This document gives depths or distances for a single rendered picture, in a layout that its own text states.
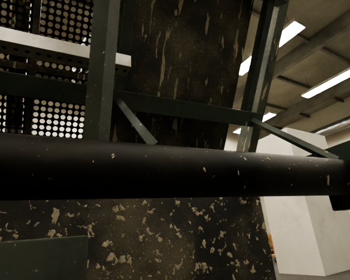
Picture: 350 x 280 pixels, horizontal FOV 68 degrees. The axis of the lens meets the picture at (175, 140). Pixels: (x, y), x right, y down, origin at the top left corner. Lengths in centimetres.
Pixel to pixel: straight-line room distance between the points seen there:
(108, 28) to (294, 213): 326
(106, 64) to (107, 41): 5
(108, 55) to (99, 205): 60
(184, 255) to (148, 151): 65
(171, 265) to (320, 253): 259
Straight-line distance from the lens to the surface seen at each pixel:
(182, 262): 115
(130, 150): 58
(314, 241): 352
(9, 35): 80
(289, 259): 375
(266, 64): 158
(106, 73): 63
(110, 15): 68
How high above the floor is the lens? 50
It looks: 21 degrees up
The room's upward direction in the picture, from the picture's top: 5 degrees counter-clockwise
